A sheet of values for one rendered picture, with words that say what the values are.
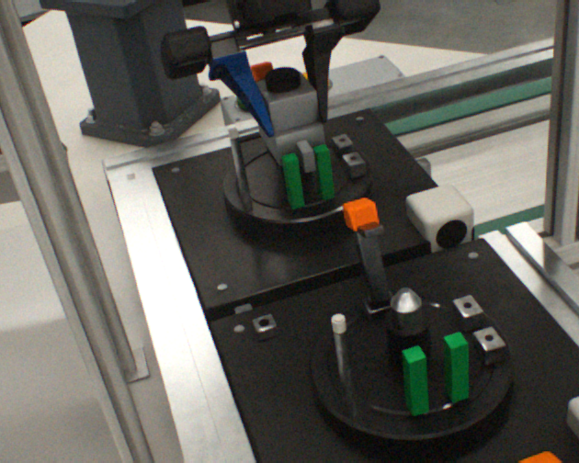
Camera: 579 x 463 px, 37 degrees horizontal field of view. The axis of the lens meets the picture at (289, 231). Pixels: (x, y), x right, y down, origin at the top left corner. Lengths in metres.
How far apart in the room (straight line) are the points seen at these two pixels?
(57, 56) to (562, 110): 0.99
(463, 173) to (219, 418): 0.41
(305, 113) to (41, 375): 0.35
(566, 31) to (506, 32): 2.72
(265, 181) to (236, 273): 0.11
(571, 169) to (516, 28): 2.73
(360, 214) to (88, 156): 0.63
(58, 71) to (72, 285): 0.92
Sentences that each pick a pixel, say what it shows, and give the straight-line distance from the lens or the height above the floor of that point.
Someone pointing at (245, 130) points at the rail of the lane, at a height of 0.96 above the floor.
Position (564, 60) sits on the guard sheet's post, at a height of 1.12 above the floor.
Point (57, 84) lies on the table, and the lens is 1.39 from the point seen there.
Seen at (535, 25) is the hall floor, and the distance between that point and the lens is 3.44.
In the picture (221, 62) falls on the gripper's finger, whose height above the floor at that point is 1.12.
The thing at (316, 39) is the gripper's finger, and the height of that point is 1.12.
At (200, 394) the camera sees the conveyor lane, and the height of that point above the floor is 0.95.
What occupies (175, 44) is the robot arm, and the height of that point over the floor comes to 1.14.
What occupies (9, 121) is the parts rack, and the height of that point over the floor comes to 1.22.
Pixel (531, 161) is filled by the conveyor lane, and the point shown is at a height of 0.92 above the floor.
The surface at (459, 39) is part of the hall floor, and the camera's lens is 3.35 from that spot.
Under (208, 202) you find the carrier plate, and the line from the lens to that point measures 0.82.
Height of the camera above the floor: 1.42
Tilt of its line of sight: 37 degrees down
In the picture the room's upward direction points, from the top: 9 degrees counter-clockwise
